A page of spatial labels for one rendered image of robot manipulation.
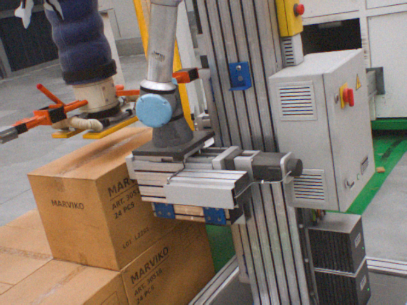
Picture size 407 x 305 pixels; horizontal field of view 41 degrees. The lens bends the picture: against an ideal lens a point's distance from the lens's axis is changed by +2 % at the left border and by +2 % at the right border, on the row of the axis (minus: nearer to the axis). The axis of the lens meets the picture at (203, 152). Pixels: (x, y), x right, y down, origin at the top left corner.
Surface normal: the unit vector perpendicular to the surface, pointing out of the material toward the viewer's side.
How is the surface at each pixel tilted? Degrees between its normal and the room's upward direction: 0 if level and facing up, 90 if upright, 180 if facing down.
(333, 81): 90
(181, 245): 90
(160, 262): 90
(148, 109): 97
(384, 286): 0
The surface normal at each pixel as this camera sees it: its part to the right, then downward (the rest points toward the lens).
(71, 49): -0.28, 0.08
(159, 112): -0.13, 0.45
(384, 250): -0.19, -0.93
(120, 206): 0.81, 0.03
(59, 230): -0.55, 0.36
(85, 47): 0.23, -0.02
